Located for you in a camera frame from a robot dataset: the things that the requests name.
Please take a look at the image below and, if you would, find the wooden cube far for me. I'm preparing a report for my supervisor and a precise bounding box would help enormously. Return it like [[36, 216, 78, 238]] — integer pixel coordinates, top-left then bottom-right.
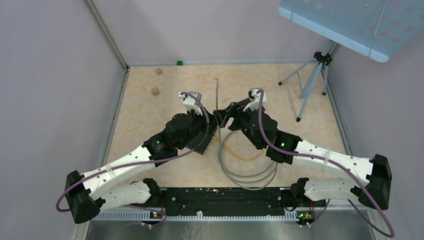
[[155, 68, 163, 75]]

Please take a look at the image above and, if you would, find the grey ethernet cable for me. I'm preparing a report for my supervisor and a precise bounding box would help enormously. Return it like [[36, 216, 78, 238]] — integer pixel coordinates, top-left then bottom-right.
[[214, 78, 279, 192]]

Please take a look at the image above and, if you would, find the yellow ethernet cable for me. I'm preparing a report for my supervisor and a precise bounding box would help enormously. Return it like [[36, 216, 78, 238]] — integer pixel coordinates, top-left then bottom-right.
[[211, 135, 266, 163]]

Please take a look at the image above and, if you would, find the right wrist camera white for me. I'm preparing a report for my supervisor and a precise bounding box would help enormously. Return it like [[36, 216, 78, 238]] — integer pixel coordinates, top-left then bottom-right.
[[243, 88, 267, 112]]

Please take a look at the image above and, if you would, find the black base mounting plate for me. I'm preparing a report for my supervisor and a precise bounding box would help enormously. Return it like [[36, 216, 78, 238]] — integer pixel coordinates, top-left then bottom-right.
[[142, 186, 327, 218]]

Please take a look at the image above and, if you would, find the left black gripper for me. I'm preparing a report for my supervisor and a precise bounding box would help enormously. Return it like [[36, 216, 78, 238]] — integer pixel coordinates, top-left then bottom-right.
[[177, 105, 218, 150]]

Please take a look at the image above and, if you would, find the white slotted cable duct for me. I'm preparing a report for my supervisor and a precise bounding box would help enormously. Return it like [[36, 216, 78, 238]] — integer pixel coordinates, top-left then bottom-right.
[[93, 209, 299, 222]]

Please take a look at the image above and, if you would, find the black network switch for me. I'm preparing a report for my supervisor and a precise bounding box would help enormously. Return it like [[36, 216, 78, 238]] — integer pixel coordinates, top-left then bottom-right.
[[186, 131, 214, 156]]

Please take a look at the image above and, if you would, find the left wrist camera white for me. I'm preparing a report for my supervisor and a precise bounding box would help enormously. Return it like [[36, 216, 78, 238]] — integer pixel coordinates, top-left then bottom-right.
[[178, 91, 203, 116]]

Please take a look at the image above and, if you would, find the wooden cube near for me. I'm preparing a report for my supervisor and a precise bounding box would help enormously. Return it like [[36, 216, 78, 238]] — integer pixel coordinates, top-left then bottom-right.
[[151, 87, 160, 96]]

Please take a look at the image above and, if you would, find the wooden cube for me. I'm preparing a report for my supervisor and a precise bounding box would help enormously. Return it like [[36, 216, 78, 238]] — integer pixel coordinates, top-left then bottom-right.
[[151, 87, 160, 96], [155, 68, 163, 75]]

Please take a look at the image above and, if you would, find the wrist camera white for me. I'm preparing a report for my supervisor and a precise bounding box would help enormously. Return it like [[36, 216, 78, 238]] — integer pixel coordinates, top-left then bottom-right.
[[243, 88, 267, 112], [178, 91, 203, 116]]

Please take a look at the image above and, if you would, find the grey tripod stand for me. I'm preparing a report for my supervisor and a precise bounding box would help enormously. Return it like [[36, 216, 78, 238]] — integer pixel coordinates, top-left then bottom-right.
[[278, 40, 337, 122]]

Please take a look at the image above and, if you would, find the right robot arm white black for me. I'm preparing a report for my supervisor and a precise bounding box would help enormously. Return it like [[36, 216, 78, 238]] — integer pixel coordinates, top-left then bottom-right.
[[213, 98, 393, 210]]

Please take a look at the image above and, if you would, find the light blue perforated board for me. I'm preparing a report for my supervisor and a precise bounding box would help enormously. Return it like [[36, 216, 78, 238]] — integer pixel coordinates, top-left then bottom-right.
[[278, 0, 424, 63]]

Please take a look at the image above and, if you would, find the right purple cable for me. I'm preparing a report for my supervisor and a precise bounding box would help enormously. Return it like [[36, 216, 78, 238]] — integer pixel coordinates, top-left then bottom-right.
[[256, 88, 396, 239]]

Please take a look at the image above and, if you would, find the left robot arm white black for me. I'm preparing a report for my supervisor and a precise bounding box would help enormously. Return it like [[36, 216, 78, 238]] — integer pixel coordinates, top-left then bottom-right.
[[64, 110, 218, 224]]

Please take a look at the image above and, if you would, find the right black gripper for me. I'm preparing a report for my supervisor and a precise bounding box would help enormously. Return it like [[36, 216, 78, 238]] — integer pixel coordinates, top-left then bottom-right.
[[213, 102, 264, 150]]

